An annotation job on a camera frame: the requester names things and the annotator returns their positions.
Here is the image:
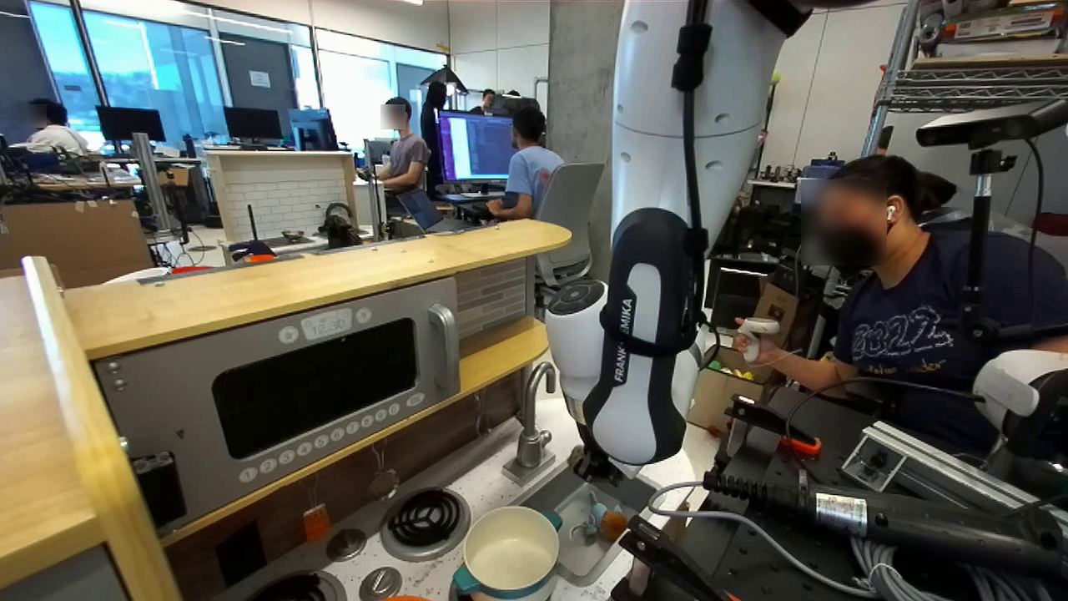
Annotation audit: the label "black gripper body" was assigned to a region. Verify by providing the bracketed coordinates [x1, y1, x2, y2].
[572, 439, 627, 490]

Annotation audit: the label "grey toy faucet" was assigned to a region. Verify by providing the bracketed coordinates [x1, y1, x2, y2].
[501, 357, 564, 484]

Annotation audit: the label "grey toy sink basin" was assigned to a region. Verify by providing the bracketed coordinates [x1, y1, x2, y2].
[548, 477, 642, 583]

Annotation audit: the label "grey toy microwave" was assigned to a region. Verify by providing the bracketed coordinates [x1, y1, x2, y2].
[93, 277, 464, 530]

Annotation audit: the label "white toy kitchen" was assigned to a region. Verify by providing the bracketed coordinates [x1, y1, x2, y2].
[206, 147, 362, 244]

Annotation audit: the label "white hand controller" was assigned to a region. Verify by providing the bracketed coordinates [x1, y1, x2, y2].
[732, 315, 788, 366]

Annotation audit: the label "grey stove knob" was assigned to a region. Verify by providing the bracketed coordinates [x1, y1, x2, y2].
[323, 523, 372, 563]
[362, 563, 409, 601]

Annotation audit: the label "small orange tag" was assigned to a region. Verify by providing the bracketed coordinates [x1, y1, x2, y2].
[302, 500, 335, 549]

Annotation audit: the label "black cylindrical tool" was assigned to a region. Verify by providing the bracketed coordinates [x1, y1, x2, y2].
[702, 463, 1068, 583]

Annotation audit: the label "person in blue shirt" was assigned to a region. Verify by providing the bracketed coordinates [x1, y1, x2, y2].
[485, 98, 569, 225]

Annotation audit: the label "lit computer monitor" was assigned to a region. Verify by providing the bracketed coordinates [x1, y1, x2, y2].
[433, 109, 516, 187]

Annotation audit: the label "black kettle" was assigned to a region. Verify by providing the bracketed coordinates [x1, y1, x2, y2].
[318, 199, 367, 250]

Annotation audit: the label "person in grey shirt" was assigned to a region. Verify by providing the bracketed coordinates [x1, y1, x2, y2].
[374, 94, 440, 232]

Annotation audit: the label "operator in navy shirt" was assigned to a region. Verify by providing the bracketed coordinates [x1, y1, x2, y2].
[738, 151, 1068, 462]

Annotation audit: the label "plain cardboard box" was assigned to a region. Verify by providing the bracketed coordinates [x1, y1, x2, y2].
[0, 196, 153, 291]

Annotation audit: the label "person in white shirt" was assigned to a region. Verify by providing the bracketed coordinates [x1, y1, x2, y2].
[23, 98, 93, 161]

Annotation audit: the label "cream pot teal handles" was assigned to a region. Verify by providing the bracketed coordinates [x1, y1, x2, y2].
[452, 504, 564, 601]

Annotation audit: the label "white cable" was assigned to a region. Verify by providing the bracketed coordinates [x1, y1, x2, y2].
[632, 477, 880, 601]

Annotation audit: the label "orange handled black clamp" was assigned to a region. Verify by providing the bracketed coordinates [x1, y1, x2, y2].
[722, 394, 829, 466]

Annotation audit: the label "aluminium rail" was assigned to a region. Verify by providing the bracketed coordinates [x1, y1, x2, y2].
[841, 416, 1004, 518]

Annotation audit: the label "small square wall fixture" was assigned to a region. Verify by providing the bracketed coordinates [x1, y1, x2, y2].
[132, 447, 191, 530]

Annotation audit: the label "black camera on stand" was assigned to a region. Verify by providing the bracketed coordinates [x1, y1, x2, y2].
[915, 98, 1068, 328]

